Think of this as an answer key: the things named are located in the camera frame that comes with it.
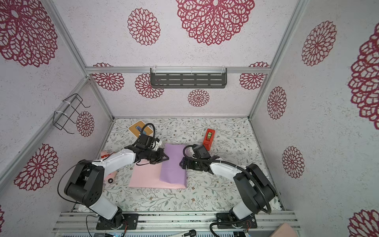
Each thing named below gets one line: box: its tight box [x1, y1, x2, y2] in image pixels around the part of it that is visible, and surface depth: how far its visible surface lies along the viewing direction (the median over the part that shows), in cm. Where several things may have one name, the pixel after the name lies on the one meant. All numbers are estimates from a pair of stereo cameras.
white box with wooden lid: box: [127, 119, 154, 139], surface depth 111 cm
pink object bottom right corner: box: [269, 222, 298, 237], surface depth 72 cm
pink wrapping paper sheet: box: [128, 143, 188, 189], surface depth 86 cm
